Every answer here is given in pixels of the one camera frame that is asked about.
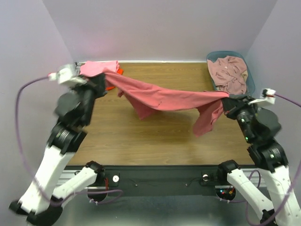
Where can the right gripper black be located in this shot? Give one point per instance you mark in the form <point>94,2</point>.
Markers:
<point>230,105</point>

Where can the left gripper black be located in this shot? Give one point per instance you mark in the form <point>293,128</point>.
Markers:
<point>98,83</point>

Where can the rose red t-shirt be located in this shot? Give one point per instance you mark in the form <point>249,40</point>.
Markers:
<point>147,99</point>

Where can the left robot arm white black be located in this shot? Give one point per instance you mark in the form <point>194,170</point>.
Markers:
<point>43,202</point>

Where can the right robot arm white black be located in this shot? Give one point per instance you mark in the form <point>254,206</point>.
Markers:
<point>259,127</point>

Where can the folded light pink t-shirt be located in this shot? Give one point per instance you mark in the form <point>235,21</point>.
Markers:
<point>93,68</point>

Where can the folded orange t-shirt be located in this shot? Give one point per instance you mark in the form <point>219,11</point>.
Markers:
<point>112,78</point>

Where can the beige garment in bin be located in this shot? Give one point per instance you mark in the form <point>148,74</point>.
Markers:
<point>244,75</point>

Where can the dusty pink shirt in bin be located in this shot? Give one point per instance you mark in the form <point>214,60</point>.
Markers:
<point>226,74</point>

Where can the teal plastic bin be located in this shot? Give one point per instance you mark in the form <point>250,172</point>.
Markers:
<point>213,56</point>

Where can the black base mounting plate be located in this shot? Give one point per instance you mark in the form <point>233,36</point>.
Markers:
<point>166,180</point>

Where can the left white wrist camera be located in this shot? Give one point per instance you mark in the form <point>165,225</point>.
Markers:
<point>66,75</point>

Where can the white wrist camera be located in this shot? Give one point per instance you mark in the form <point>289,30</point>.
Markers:
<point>267,98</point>
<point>66,75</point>

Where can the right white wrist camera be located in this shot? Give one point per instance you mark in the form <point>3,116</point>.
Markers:
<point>267,98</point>

